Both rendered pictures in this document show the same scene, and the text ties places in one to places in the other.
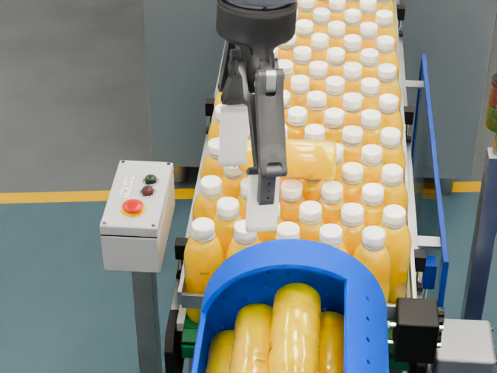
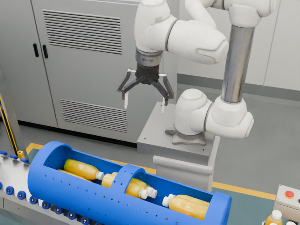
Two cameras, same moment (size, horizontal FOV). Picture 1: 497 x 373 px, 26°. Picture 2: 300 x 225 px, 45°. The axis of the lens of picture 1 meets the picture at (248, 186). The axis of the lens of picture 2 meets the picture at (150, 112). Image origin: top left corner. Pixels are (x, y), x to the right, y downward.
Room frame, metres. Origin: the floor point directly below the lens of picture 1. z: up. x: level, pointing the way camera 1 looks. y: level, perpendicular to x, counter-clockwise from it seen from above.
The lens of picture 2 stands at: (1.29, -1.01, 2.36)
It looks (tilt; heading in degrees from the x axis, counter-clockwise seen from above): 37 degrees down; 110
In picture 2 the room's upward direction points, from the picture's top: 1 degrees counter-clockwise
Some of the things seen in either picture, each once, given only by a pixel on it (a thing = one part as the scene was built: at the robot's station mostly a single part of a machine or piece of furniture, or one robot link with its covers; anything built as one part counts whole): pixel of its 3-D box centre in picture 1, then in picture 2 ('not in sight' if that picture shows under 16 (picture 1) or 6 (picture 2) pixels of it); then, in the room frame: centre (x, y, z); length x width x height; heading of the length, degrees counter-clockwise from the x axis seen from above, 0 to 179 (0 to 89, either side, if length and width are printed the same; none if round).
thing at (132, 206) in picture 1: (132, 206); (289, 194); (1.49, 0.20, 1.11); 0.04 x 0.04 x 0.01
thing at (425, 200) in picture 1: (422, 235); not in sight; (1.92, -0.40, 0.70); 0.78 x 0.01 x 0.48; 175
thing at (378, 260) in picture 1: (370, 281); not in sight; (1.42, -0.21, 0.99); 0.07 x 0.07 x 0.19
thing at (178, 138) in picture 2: not in sight; (185, 130); (0.94, 0.49, 1.10); 0.22 x 0.18 x 0.06; 14
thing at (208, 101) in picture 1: (211, 115); not in sight; (2.05, 0.08, 0.94); 0.03 x 0.02 x 0.08; 175
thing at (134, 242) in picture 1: (139, 214); (298, 206); (1.54, 0.20, 1.05); 0.20 x 0.10 x 0.10; 175
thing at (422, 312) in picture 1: (412, 332); not in sight; (1.34, -0.28, 0.95); 0.10 x 0.07 x 0.10; 85
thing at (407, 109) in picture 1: (407, 123); not in sight; (2.01, -0.35, 0.94); 0.03 x 0.02 x 0.08; 175
